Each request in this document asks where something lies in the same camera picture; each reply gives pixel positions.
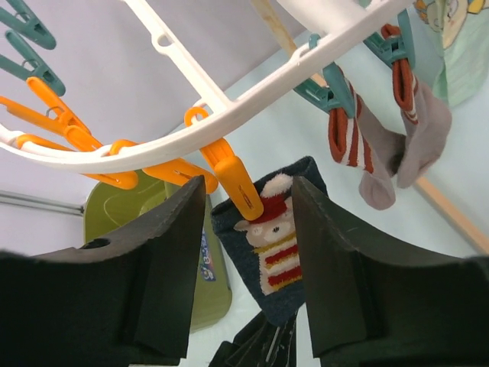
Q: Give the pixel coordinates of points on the navy blue sock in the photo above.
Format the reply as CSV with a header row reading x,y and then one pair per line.
x,y
265,251

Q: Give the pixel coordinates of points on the mint green cloth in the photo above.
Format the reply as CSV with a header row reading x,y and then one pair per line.
x,y
459,32

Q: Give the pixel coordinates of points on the white round clip hanger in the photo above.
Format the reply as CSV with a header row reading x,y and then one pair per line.
x,y
342,24

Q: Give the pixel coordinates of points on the aluminium frame post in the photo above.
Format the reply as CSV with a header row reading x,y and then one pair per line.
x,y
40,203

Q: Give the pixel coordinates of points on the orange clothes peg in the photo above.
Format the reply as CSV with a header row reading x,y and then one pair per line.
x,y
49,154
177,171
231,173
58,118

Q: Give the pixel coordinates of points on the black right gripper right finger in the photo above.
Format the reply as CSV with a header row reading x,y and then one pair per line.
x,y
375,300

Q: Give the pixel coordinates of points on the teal clothes peg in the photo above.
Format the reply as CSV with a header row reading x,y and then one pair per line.
x,y
28,24
32,64
337,93
394,43

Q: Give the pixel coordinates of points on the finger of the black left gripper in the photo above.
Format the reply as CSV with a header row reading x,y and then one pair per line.
x,y
259,344

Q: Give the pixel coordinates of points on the grey beige sock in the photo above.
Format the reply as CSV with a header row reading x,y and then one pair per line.
x,y
362,142
427,121

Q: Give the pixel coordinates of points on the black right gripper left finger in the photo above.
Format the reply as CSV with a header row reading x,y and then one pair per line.
x,y
123,298

